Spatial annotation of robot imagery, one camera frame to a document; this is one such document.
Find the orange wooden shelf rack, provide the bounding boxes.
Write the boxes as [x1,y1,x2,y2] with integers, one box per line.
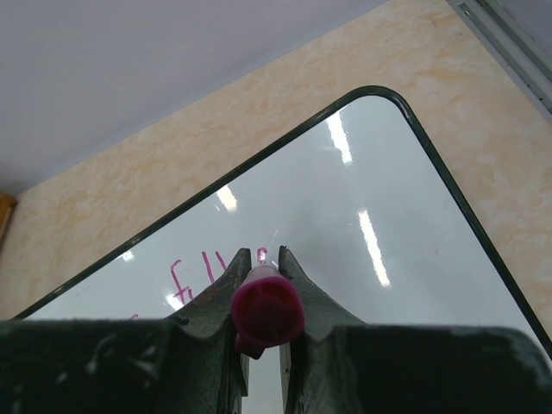
[0,193,18,247]

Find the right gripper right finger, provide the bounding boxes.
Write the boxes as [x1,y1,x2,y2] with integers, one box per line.
[279,247,551,413]

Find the white whiteboard black frame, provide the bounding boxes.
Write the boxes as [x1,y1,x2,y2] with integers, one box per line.
[13,86,551,413]

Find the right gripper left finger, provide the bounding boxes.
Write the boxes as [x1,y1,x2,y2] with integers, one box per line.
[1,248,252,413]

